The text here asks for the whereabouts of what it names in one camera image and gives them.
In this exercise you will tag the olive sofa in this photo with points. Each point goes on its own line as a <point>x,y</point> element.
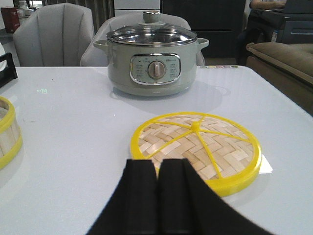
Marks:
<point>288,67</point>

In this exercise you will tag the yellow bamboo steamer lid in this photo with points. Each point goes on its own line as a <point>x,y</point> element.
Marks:
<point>225,154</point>

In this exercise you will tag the red box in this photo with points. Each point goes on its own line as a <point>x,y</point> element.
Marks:
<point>10,18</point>

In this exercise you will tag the glass pot lid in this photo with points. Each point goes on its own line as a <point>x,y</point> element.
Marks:
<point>152,32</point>

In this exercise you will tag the bamboo steamer basket lower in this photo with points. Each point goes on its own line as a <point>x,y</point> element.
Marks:
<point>10,133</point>

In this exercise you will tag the person in background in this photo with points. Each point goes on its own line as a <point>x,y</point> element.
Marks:
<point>267,4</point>

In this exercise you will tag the grey chair left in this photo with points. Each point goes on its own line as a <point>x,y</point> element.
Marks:
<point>54,36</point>

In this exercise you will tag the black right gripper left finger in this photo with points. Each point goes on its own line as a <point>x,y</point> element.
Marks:
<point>132,208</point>

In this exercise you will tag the white cabinet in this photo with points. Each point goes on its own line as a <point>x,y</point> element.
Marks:
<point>122,7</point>

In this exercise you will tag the dark counter cabinet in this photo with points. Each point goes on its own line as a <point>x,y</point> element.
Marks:
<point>219,21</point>

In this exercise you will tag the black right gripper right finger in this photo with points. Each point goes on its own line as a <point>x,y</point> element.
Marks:
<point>188,206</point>

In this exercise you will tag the black bowl rack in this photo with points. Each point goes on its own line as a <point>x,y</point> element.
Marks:
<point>8,73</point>

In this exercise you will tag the green electric cooking pot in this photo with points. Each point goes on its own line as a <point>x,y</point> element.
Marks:
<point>152,71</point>

